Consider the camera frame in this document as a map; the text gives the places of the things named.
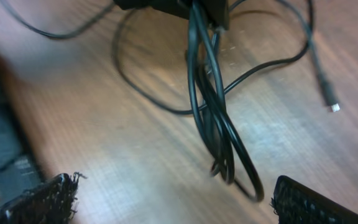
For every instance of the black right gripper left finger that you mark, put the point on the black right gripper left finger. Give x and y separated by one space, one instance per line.
50 202

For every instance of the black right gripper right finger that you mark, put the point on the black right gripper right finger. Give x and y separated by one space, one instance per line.
294 203

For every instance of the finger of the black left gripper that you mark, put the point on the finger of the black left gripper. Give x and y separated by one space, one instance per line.
217 11

